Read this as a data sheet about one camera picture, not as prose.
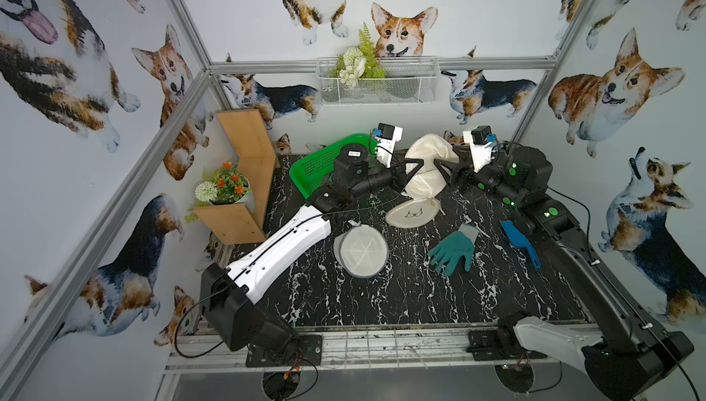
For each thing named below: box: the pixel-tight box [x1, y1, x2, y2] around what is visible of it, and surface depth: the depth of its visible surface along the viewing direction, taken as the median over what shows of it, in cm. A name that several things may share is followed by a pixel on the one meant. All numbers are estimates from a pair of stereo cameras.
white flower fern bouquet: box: [329, 22, 387, 89], surface depth 82 cm
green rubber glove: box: [428, 223, 480, 277], surface depth 94 cm
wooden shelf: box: [193, 108, 276, 246], surface depth 102 cm
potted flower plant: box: [184, 161, 255, 224], surface depth 85 cm
